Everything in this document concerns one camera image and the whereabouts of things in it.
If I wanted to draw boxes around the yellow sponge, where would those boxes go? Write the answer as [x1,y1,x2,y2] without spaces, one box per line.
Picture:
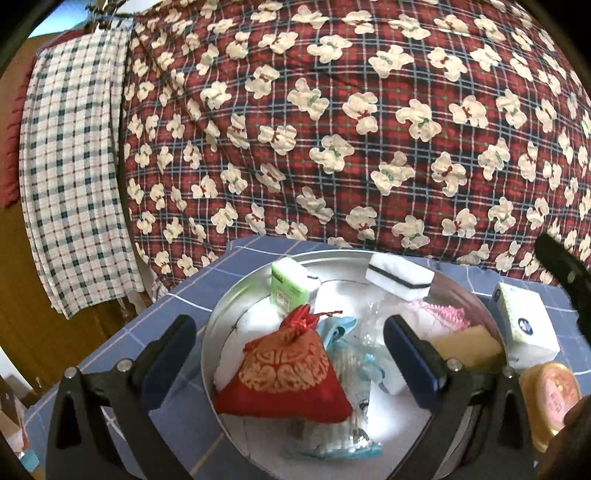
[432,325,506,372]

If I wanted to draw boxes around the white pink knitted towel roll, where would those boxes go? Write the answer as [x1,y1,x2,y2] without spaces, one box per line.
[407,301,471,340]

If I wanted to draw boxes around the cotton swab bag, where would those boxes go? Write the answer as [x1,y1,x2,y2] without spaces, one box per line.
[283,340,387,462]

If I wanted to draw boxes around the white black sponge block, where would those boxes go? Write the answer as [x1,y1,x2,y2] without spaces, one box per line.
[365,253,435,302]

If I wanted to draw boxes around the red gold drawstring pouch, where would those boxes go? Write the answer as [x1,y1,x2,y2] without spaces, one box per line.
[213,304,353,423]

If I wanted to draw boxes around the green white small box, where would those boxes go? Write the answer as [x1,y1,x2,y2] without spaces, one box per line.
[270,257,321,316]

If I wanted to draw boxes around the blue white tissue pack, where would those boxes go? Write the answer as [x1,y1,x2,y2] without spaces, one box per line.
[492,283,560,371]

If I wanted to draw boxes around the round orange tin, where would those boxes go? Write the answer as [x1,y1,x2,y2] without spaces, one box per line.
[520,362,582,453]

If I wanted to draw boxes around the teal folded cloth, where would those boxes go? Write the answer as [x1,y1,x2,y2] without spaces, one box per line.
[315,316,358,350]

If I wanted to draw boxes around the round metal basin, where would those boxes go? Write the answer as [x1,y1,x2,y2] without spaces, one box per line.
[201,250,506,479]

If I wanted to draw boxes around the red plaid bear blanket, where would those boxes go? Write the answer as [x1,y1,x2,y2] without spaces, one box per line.
[123,1,590,287]

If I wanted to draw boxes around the white green checked cloth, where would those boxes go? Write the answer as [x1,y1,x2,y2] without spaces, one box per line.
[19,29,143,318]

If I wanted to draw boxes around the red quilted cloth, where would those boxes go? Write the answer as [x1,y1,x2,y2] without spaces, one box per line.
[1,28,85,208]

